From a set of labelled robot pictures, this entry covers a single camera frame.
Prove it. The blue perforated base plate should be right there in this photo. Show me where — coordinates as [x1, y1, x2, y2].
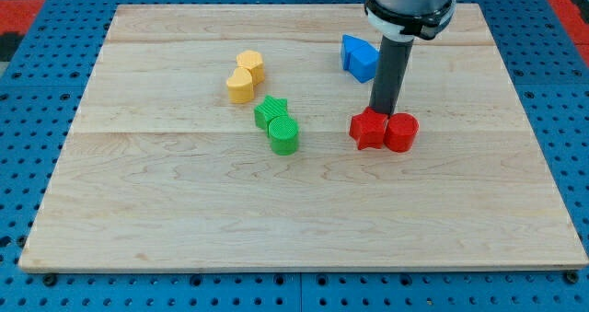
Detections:
[1, 0, 588, 311]

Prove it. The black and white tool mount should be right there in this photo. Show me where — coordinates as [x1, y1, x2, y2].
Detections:
[364, 0, 457, 41]

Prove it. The yellow pentagon block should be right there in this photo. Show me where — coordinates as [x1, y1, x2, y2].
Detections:
[236, 50, 265, 86]

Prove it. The blue pentagon block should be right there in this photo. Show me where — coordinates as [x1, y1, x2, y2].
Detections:
[340, 34, 368, 71]

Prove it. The green star block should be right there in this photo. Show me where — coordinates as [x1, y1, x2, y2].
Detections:
[254, 95, 288, 132]

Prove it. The yellow heart block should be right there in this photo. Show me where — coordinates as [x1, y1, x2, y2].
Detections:
[225, 67, 255, 104]

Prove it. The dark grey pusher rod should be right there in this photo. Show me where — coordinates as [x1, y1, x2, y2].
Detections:
[369, 37, 413, 116]

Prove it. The red star block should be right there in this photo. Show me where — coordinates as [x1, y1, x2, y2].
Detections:
[349, 107, 388, 150]

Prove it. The red circle block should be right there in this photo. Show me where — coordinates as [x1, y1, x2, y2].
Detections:
[384, 112, 420, 153]

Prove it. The green circle block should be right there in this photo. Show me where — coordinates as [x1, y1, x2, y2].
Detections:
[268, 116, 299, 156]

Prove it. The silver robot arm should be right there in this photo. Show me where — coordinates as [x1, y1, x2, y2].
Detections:
[364, 0, 456, 116]

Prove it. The blue cube block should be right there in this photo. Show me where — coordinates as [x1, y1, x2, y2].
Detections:
[348, 44, 379, 83]

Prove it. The wooden board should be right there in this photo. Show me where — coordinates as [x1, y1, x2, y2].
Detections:
[19, 4, 588, 273]

